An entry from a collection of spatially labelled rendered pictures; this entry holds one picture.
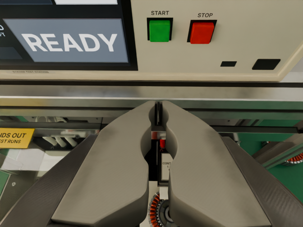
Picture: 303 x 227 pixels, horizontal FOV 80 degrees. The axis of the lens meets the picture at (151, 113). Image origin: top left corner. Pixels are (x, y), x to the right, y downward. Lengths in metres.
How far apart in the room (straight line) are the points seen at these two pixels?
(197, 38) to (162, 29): 0.03
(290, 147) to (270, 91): 0.14
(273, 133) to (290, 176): 0.36
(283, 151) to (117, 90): 0.29
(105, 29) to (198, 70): 0.11
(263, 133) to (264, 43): 0.14
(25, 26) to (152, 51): 0.12
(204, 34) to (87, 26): 0.11
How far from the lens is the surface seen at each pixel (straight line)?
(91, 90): 0.23
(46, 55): 0.23
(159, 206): 0.47
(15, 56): 0.25
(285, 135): 0.33
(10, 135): 0.31
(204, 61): 0.21
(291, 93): 0.26
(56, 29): 0.20
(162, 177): 0.37
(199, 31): 0.18
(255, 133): 0.31
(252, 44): 0.21
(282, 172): 0.66
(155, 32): 0.18
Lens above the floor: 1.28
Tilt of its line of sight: 59 degrees down
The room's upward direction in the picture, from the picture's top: 2 degrees counter-clockwise
